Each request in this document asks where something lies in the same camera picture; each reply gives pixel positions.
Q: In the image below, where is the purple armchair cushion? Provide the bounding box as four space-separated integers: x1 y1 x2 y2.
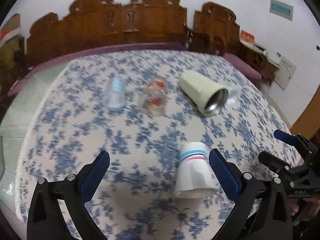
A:
223 53 262 80

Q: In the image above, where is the red desk calendar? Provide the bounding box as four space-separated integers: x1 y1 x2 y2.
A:
240 30 255 44

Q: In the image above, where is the blue floral tablecloth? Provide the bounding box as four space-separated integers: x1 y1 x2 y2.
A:
15 50 300 239

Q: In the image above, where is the cream steel tumbler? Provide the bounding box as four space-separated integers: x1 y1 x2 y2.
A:
178 70 229 117

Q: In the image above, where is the small blue plastic cup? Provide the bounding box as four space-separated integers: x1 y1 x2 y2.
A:
104 77 125 109

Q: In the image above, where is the white wall distribution box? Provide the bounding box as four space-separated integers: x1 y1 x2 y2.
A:
274 56 297 90

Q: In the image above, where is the translucent green square cup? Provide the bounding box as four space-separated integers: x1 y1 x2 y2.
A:
219 81 240 105

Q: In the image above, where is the purple sofa cushion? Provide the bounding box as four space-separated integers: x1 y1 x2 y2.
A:
8 42 187 97

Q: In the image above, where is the carved wooden armchair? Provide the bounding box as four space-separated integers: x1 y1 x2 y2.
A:
194 2 240 57

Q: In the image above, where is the grey wall electrical panel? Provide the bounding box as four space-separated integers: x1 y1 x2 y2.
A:
270 0 293 21

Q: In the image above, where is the carved wooden sofa bench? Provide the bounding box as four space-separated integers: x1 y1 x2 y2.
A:
26 0 187 67

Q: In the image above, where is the floral clear glass cup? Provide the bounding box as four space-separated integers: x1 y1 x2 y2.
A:
138 76 167 116

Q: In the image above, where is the wooden side table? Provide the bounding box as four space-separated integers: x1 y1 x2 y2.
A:
239 41 279 86

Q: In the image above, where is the right hand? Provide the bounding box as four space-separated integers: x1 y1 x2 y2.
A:
286 195 320 222

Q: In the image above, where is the striped white paper cup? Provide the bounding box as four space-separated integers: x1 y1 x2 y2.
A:
174 142 219 199

